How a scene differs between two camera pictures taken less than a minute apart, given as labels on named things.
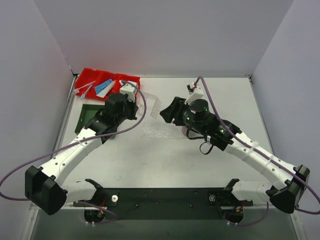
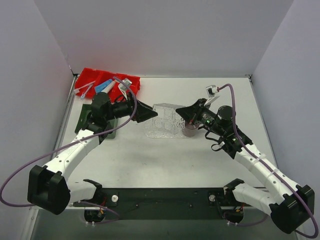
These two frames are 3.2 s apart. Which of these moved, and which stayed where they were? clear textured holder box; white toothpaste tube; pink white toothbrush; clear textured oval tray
Moved: clear textured holder box
Stayed: white toothpaste tube; clear textured oval tray; pink white toothbrush
